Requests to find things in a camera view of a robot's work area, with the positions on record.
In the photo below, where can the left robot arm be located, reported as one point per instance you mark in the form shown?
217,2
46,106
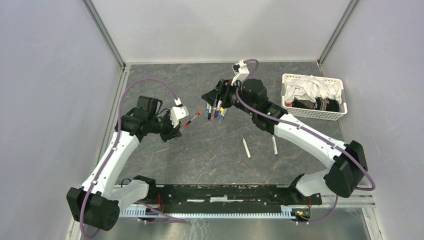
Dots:
96,203

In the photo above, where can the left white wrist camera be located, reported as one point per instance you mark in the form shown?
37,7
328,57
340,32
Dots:
178,113

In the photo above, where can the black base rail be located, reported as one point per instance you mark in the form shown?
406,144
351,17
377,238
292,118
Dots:
227,199

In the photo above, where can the white marker green cap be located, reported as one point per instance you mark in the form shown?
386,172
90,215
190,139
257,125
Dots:
246,148

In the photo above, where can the white cloth in basket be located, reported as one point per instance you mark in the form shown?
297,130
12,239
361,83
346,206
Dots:
310,88

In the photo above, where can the dark cloth in basket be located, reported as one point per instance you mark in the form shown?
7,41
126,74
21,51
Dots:
320,104

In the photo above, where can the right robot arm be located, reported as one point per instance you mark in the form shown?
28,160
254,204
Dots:
345,163

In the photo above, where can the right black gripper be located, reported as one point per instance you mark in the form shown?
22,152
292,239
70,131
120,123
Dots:
223,87

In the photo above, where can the white plastic basket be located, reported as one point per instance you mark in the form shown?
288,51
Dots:
331,116

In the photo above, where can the white cable comb strip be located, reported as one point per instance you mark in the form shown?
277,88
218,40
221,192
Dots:
141,212

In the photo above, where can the red pen orange cap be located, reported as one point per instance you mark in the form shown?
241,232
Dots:
191,120

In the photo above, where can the white marker purple cap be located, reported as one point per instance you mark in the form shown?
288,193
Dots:
275,149

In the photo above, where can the white pen blue cap barcode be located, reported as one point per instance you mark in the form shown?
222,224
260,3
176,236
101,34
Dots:
222,115

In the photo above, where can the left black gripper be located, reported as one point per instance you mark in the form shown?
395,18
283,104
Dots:
172,132

